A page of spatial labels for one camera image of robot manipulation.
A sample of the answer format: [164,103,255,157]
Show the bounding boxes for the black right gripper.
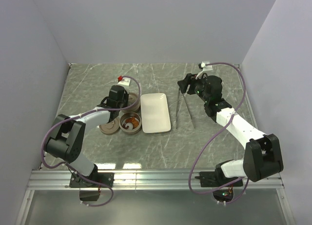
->
[177,72,210,103]

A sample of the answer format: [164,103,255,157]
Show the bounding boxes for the metal tongs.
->
[175,88,195,129]

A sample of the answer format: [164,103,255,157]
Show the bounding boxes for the white round food piece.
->
[123,122,134,130]

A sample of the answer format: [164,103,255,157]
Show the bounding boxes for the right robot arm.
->
[177,74,284,186]

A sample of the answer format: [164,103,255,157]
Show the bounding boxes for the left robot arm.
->
[43,85,129,187]

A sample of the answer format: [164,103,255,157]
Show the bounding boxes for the far metal lunch tin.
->
[120,93,141,113]

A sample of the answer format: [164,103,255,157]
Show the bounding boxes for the metal lunch tin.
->
[119,112,142,135]
[120,93,141,113]

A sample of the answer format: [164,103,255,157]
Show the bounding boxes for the near metal lunch tin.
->
[119,112,142,135]

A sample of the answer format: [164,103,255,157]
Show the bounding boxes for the white rectangular plate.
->
[140,93,171,134]

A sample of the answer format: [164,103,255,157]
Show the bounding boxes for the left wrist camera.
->
[117,76,131,87]

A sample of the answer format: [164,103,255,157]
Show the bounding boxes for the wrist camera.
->
[198,61,213,73]
[117,76,131,87]

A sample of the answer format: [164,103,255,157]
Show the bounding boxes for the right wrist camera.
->
[198,61,213,73]

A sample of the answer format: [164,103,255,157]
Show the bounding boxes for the side aluminium rail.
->
[234,63,272,169]

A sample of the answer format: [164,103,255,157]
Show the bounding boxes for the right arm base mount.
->
[195,170,249,205]

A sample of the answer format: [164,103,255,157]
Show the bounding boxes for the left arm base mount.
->
[69,171,115,207]

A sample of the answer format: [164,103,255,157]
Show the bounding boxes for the aluminium frame rail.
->
[26,169,284,191]

